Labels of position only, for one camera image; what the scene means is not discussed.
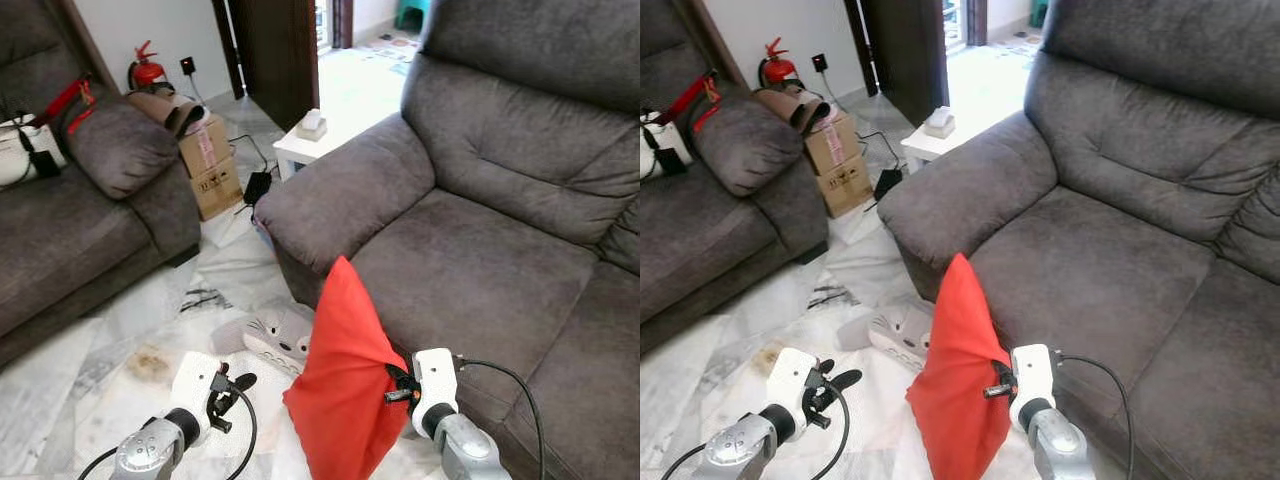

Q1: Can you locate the red pillow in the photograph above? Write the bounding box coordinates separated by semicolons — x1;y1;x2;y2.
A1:
907;253;1013;480
283;256;411;480

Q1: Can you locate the small grey fabric sofa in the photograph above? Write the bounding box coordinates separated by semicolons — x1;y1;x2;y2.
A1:
0;0;201;366
640;0;829;351

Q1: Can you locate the plain cardboard box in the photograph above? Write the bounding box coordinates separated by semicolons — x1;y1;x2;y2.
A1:
190;155;244;221
817;152;874;218

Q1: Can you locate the white side table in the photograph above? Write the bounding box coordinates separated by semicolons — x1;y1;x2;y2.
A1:
900;105;976;173
272;112;346;181

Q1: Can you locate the red fire extinguisher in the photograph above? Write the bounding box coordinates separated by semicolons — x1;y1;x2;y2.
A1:
128;40;166;91
758;38;798;86

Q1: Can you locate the dark wooden door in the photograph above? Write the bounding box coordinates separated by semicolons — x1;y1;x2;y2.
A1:
212;0;321;131
845;0;951;126

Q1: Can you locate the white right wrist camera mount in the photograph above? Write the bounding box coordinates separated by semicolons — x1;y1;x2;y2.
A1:
1010;344;1058;431
412;348;461;439

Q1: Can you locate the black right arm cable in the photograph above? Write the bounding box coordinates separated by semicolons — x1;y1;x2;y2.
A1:
1055;353;1136;480
455;357;546;480

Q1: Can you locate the red strap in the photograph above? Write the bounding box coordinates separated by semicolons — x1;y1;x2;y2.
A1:
35;78;96;136
672;72;723;131

